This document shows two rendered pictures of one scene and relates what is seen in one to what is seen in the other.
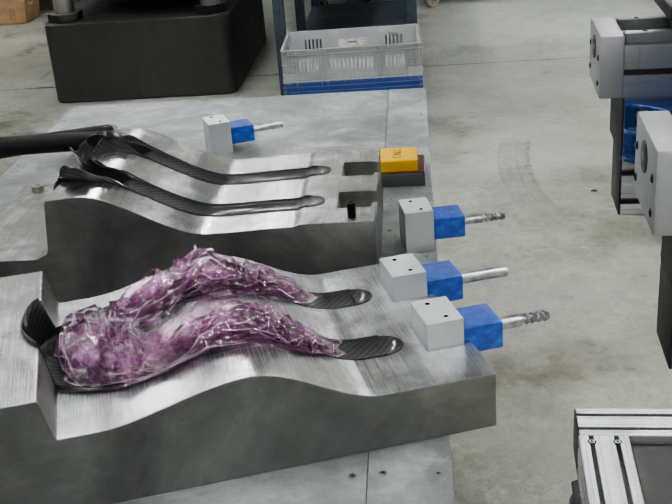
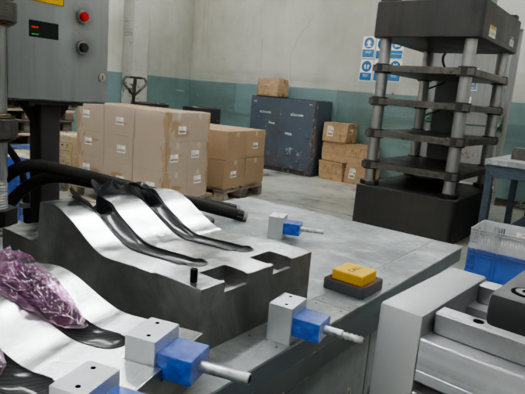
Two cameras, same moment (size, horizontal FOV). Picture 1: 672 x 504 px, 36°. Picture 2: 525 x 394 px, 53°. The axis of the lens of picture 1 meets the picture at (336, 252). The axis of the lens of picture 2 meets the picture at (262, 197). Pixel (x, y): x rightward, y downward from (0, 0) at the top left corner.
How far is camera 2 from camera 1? 0.74 m
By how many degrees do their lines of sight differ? 32
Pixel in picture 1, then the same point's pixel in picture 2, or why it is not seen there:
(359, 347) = (29, 381)
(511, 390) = not seen: outside the picture
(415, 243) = (273, 332)
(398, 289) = (128, 349)
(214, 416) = not seen: outside the picture
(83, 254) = (51, 246)
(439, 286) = (168, 363)
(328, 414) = not seen: outside the picture
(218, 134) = (273, 224)
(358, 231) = (189, 295)
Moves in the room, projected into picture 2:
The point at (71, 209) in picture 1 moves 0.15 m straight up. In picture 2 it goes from (49, 212) to (50, 119)
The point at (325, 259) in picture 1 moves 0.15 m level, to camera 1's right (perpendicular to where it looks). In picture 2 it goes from (167, 309) to (262, 345)
